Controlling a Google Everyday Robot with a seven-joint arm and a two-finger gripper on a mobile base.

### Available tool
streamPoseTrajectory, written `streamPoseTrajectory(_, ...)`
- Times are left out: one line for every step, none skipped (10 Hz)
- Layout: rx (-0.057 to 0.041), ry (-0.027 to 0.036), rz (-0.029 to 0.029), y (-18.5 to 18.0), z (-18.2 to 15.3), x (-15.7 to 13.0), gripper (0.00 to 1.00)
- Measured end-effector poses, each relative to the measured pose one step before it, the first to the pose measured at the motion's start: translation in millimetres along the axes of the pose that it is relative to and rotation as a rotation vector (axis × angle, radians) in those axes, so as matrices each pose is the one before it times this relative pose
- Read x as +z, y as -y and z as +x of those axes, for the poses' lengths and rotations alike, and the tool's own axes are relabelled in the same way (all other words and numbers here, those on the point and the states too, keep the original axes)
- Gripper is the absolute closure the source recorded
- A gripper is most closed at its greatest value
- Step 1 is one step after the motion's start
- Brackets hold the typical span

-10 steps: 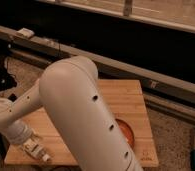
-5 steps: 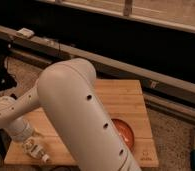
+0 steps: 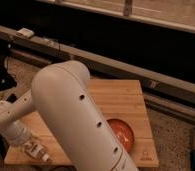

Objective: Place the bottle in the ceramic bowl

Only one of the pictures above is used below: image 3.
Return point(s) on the long wooden beam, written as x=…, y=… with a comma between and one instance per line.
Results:
x=161, y=83

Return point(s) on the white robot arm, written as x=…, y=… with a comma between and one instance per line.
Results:
x=59, y=94

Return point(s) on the white plastic bottle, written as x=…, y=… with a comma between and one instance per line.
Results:
x=40, y=151

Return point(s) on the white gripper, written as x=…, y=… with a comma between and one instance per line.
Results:
x=18, y=133

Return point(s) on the small white box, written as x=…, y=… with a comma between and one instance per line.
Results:
x=25, y=32

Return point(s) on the orange ceramic bowl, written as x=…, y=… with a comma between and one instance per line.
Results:
x=123, y=132

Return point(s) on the black tripod stand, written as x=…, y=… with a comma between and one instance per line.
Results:
x=1, y=80

